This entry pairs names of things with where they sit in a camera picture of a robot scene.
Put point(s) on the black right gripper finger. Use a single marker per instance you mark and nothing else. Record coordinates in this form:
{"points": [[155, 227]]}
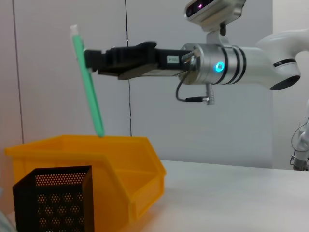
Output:
{"points": [[125, 56], [135, 71]]}

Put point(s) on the black mesh pen holder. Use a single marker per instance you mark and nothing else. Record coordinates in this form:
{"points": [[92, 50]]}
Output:
{"points": [[53, 205]]}

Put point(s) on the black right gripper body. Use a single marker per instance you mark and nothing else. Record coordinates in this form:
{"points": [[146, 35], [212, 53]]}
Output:
{"points": [[169, 65]]}

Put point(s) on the yellow plastic storage bin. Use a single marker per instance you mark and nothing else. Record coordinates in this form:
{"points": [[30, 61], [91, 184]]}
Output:
{"points": [[120, 164]]}

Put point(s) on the green utility knife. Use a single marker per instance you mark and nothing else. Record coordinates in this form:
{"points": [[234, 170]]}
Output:
{"points": [[89, 84]]}

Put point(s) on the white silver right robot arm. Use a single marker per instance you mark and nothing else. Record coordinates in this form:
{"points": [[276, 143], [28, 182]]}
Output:
{"points": [[253, 65]]}

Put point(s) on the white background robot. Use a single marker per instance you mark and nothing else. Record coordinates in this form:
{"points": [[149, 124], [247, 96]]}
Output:
{"points": [[303, 142]]}

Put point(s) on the silver right camera bracket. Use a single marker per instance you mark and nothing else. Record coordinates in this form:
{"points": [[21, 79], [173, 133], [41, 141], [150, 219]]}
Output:
{"points": [[216, 37]]}

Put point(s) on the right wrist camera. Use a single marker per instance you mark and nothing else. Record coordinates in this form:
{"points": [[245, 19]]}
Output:
{"points": [[212, 12]]}

